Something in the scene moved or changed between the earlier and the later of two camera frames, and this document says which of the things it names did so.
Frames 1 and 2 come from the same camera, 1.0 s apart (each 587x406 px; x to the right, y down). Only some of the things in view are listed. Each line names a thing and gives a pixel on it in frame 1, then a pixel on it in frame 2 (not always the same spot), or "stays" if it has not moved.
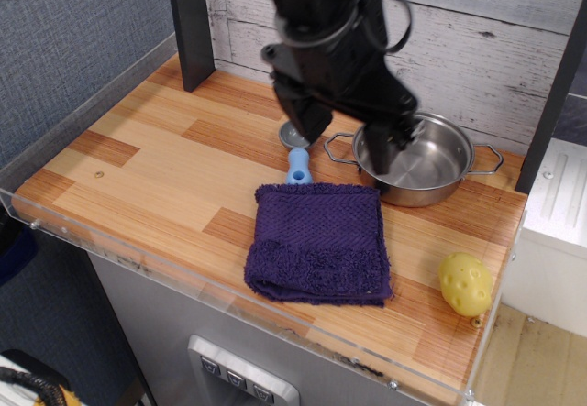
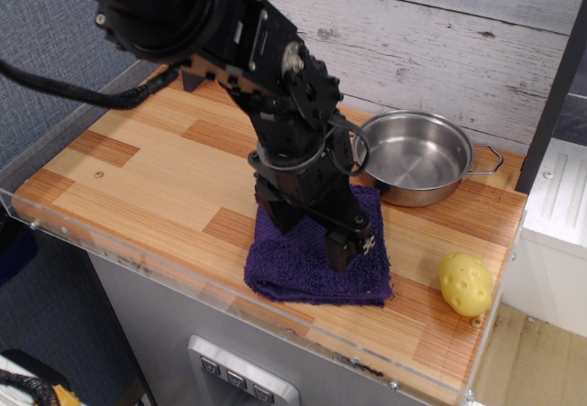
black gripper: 348,71 → 321,188
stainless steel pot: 425,170 stays
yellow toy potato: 466,283 stays
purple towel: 319,244 stays
